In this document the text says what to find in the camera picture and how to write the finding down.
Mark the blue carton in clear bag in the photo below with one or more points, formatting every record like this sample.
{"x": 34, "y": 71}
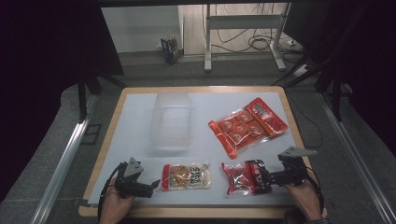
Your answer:
{"x": 170, "y": 49}

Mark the white cabinet panel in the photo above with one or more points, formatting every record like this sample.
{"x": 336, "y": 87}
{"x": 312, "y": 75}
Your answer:
{"x": 140, "y": 28}

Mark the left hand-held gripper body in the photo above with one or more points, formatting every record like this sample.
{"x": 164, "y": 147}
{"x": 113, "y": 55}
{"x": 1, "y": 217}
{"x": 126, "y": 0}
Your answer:
{"x": 132, "y": 183}

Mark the small red snack packet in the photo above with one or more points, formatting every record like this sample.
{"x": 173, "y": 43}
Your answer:
{"x": 239, "y": 179}

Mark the small clear snack packet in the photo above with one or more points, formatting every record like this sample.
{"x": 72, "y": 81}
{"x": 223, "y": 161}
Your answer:
{"x": 186, "y": 177}

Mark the person's left hand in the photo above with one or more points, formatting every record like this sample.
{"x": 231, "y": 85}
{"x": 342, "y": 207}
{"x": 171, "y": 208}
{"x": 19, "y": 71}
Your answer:
{"x": 113, "y": 205}

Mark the white power strip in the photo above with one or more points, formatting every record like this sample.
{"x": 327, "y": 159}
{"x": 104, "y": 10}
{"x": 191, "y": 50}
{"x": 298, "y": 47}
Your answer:
{"x": 300, "y": 70}

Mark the black stand legs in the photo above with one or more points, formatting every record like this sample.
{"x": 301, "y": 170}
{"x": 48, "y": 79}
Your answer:
{"x": 335, "y": 99}
{"x": 82, "y": 99}

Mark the clear plastic container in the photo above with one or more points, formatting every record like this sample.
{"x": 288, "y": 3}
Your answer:
{"x": 171, "y": 124}

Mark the large orange snack packet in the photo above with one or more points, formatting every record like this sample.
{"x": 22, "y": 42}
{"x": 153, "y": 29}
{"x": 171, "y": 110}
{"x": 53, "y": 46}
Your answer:
{"x": 246, "y": 126}

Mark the white metal stand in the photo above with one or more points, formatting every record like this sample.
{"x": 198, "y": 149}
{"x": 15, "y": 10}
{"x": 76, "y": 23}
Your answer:
{"x": 207, "y": 46}

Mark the person's right hand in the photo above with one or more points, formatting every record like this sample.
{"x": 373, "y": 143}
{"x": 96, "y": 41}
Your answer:
{"x": 306, "y": 199}

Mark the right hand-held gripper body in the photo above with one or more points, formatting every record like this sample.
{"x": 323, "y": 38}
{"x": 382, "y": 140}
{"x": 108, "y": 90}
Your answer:
{"x": 291, "y": 174}

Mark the aluminium floor rail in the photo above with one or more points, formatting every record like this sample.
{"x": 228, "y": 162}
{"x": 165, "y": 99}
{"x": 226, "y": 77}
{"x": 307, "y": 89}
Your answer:
{"x": 351, "y": 149}
{"x": 62, "y": 168}

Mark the white table mat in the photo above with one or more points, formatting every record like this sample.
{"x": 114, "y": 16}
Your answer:
{"x": 211, "y": 102}

